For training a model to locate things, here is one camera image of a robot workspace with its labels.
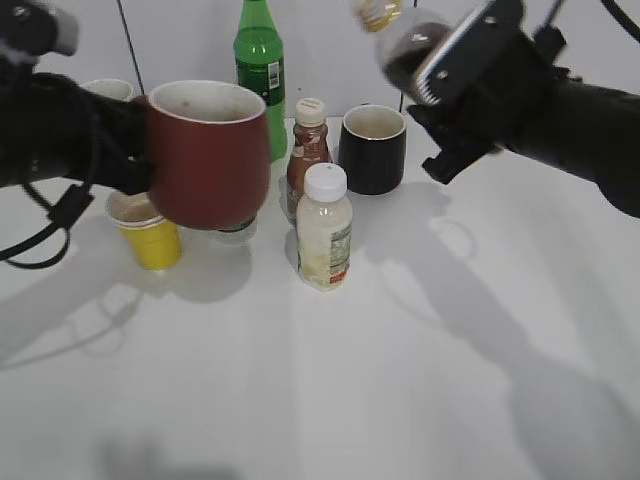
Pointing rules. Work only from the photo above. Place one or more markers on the white milky drink bottle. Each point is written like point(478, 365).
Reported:
point(324, 218)

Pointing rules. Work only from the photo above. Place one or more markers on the white ceramic mug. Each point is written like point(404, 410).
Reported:
point(114, 89)

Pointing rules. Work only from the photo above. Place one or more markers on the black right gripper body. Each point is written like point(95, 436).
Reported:
point(483, 83)

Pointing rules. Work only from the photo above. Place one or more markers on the green soda bottle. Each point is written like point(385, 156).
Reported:
point(259, 59)

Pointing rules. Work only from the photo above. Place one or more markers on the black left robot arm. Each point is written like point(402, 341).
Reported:
point(29, 31)

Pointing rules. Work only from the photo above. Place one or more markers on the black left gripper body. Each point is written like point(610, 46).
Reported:
point(79, 135)

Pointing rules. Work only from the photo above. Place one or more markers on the clear water bottle green label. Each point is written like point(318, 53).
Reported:
point(238, 234)

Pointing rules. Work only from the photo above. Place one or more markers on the black ceramic mug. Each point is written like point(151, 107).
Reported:
point(372, 149)

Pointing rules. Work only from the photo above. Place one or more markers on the brown coffee drink bottle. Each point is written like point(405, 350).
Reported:
point(310, 147)

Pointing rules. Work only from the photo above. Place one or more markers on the yellow paper cup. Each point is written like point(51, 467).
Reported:
point(155, 241)

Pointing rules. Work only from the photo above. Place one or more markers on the red ceramic mug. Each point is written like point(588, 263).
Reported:
point(209, 145)

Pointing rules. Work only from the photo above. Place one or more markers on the cola bottle red label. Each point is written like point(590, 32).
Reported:
point(404, 36)

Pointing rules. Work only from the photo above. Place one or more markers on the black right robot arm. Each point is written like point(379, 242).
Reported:
point(590, 132)

